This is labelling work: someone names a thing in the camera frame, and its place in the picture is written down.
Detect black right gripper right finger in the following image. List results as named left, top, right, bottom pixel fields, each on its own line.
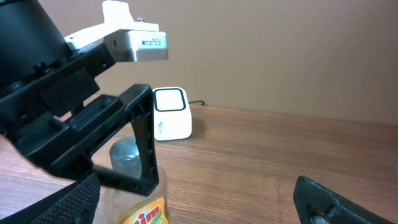
left=293, top=175, right=392, bottom=224

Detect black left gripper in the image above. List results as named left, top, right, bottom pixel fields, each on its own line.
left=1, top=44, right=159, bottom=196

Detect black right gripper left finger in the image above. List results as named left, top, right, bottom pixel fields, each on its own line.
left=1, top=174, right=100, bottom=224

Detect yellow liquid bottle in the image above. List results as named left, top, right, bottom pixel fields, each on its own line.
left=102, top=136, right=171, bottom=224

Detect white barcode scanner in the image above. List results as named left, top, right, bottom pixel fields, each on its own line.
left=153, top=87, right=192, bottom=141

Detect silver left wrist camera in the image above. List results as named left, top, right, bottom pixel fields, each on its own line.
left=65, top=1, right=169, bottom=62

